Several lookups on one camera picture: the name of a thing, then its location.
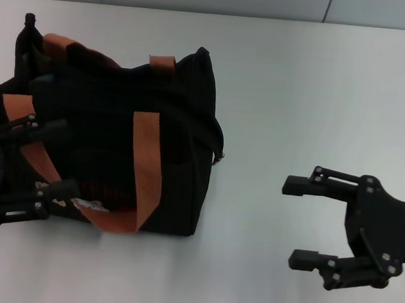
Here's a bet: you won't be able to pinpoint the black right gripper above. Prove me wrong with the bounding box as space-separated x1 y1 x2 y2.
274 162 405 299

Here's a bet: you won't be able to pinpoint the black food bag brown straps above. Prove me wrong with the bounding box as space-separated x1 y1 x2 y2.
0 10 236 244

